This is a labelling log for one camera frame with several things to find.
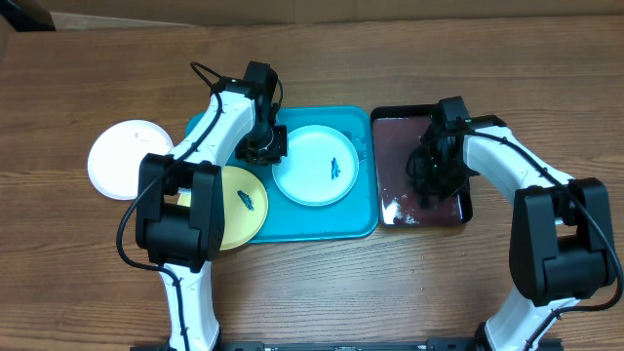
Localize yellow plate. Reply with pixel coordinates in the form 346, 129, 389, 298
175, 165, 270, 252

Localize white pink plate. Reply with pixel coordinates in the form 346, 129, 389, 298
87, 120, 174, 201

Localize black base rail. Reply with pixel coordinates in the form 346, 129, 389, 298
131, 336, 565, 351

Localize light blue plate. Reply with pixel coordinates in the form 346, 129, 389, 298
272, 125, 359, 207

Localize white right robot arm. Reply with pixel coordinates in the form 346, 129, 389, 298
406, 97, 623, 350

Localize black water tray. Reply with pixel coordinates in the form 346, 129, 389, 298
370, 104, 473, 228

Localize teal plastic tray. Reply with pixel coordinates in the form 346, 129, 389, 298
183, 105, 380, 245

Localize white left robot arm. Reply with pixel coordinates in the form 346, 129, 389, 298
116, 61, 288, 350

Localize cardboard backdrop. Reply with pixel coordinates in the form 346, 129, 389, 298
40, 0, 623, 25

